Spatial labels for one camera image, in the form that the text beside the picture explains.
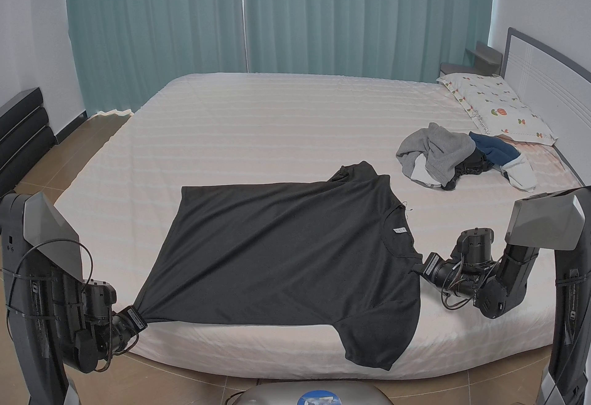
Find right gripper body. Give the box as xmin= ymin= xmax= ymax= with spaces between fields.
xmin=418 ymin=252 xmax=460 ymax=291

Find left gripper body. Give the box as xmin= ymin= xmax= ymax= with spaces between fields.
xmin=110 ymin=305 xmax=148 ymax=348

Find black T-shirt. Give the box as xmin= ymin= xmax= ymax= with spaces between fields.
xmin=134 ymin=160 xmax=423 ymax=371

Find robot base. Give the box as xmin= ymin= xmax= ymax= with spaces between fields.
xmin=228 ymin=384 xmax=393 ymax=405

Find pile of clothes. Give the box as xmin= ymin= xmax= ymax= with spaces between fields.
xmin=396 ymin=122 xmax=538 ymax=192

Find bed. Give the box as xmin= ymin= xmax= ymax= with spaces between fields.
xmin=54 ymin=27 xmax=591 ymax=382

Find white printed pillow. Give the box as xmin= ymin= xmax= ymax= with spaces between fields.
xmin=436 ymin=73 xmax=557 ymax=146

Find black chest of drawers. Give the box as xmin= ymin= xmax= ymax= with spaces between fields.
xmin=0 ymin=87 xmax=58 ymax=196

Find grey bedside table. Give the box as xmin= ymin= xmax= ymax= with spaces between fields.
xmin=439 ymin=41 xmax=503 ymax=77

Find blue-green curtain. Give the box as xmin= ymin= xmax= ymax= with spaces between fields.
xmin=65 ymin=0 xmax=250 ymax=116
xmin=242 ymin=0 xmax=496 ymax=83

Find black cable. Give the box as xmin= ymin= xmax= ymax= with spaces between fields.
xmin=7 ymin=238 xmax=140 ymax=371
xmin=440 ymin=283 xmax=477 ymax=311

